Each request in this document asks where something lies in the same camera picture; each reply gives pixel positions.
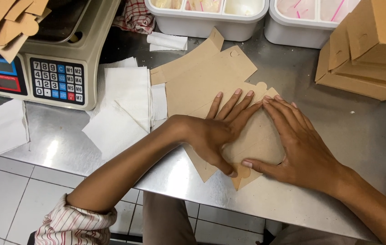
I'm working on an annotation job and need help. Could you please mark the person's right hand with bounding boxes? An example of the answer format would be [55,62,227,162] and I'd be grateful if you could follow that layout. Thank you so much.
[241,95,351,198]

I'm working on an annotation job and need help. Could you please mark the person's left hand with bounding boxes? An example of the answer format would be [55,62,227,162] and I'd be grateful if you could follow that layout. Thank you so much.
[168,88,264,178]

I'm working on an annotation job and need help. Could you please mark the brown cardboard box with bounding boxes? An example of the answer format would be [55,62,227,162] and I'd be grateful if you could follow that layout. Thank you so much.
[182,82,286,191]
[150,28,258,118]

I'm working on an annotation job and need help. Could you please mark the stack of white tissue sheets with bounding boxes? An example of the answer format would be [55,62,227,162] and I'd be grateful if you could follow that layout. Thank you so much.
[98,57,168,128]

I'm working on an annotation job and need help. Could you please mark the large white tissue sheet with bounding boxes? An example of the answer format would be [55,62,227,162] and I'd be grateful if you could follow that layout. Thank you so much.
[82,66,153,161]

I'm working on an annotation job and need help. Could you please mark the person's grey trousers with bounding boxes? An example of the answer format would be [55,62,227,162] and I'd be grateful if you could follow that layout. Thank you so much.
[142,191,382,245]

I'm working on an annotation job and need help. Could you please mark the small folded white tissue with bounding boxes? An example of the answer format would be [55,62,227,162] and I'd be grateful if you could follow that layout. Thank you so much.
[147,31,188,52]

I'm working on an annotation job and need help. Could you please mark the white three-compartment plastic container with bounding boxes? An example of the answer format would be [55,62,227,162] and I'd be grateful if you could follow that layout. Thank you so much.
[144,0,270,42]

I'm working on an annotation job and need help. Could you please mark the stack of folded cardboard boxes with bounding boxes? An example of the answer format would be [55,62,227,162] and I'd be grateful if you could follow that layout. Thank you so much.
[315,0,386,101]

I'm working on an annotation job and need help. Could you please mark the white two-compartment plastic container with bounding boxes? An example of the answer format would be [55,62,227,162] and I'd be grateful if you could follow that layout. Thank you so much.
[265,0,362,49]

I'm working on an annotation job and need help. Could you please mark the clear packets of yellow sauce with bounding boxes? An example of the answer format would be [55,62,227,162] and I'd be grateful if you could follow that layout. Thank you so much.
[154,0,221,13]

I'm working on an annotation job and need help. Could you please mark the red checked cloth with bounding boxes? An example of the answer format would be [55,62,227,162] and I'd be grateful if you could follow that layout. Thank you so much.
[113,0,156,35]

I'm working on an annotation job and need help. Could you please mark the clear packets with pink stripes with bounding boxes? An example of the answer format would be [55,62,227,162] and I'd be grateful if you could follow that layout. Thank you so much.
[277,0,359,22]

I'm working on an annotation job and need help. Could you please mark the beige digital weighing scale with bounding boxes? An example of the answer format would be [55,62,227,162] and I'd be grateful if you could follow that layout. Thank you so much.
[0,0,122,111]

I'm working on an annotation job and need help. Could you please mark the striped white shirt sleeve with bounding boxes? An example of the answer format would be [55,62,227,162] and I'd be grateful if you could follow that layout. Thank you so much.
[34,193,118,245]

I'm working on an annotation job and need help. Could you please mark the white paper napkin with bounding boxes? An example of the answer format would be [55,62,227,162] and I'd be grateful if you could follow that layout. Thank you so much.
[0,99,30,158]

